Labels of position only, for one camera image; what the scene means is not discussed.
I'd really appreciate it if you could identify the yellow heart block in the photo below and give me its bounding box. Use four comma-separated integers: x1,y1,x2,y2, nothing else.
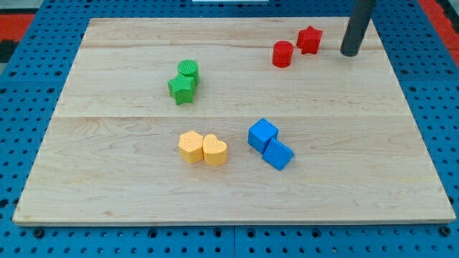
203,134,228,166

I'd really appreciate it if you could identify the blue triangular prism block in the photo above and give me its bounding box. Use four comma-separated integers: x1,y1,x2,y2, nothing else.
262,138,295,171

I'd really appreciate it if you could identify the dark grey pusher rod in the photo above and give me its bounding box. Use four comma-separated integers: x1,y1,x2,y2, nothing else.
340,0,377,57

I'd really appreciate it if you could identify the green star block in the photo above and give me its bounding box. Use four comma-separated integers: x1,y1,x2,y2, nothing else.
168,74,195,105

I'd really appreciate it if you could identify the green cylinder block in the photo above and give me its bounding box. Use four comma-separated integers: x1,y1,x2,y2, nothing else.
177,59,200,85

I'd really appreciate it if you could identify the light wooden board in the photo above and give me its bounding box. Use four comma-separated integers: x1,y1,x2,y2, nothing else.
12,17,455,226

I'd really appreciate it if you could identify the red cylinder block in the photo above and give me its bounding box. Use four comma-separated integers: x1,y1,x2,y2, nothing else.
272,41,293,68

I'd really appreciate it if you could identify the red star block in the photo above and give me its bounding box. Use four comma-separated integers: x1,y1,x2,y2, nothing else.
296,26,323,54

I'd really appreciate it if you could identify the yellow hexagon block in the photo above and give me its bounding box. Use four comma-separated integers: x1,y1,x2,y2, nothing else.
178,130,204,163

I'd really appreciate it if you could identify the blue cube block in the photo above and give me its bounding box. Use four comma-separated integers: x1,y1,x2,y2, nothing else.
247,118,278,154

